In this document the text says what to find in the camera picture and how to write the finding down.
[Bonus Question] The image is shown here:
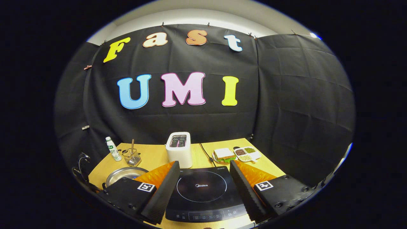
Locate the stainless steel pot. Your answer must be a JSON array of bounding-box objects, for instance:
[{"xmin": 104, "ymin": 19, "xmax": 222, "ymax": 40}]
[{"xmin": 102, "ymin": 167, "xmax": 149, "ymax": 190}]

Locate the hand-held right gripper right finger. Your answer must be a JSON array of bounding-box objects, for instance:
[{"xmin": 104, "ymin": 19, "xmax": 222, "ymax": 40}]
[{"xmin": 230, "ymin": 160, "xmax": 315, "ymax": 223}]

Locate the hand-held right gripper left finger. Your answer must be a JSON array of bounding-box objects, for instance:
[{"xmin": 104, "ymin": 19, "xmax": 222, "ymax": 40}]
[{"xmin": 101, "ymin": 161, "xmax": 181, "ymax": 225}]

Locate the white toaster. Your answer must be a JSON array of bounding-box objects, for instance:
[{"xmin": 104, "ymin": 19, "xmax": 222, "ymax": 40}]
[{"xmin": 165, "ymin": 132, "xmax": 193, "ymax": 169}]

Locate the white divided bean tray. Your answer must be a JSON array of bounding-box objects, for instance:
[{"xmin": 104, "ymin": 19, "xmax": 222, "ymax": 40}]
[{"xmin": 233, "ymin": 146, "xmax": 262, "ymax": 163}]

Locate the black induction cooktop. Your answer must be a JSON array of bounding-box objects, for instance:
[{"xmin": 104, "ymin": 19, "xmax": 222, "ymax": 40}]
[{"xmin": 165, "ymin": 166, "xmax": 247, "ymax": 223}]

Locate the sandwich with lettuce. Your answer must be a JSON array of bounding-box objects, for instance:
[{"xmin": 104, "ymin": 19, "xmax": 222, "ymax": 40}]
[{"xmin": 213, "ymin": 148, "xmax": 236, "ymax": 163}]

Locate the white bottle green label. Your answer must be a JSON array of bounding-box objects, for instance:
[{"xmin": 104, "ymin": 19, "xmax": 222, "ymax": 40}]
[{"xmin": 105, "ymin": 136, "xmax": 122, "ymax": 162}]

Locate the white sandwich plate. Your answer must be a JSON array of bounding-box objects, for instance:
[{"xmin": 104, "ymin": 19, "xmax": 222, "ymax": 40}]
[{"xmin": 212, "ymin": 152, "xmax": 237, "ymax": 164}]

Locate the metal wire basket wooden handle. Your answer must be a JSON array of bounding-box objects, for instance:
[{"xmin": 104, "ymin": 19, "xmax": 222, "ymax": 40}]
[{"xmin": 122, "ymin": 139, "xmax": 142, "ymax": 167}]

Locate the black power cable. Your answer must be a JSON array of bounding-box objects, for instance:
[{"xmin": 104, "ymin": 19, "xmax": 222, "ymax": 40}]
[{"xmin": 199, "ymin": 143, "xmax": 216, "ymax": 167}]

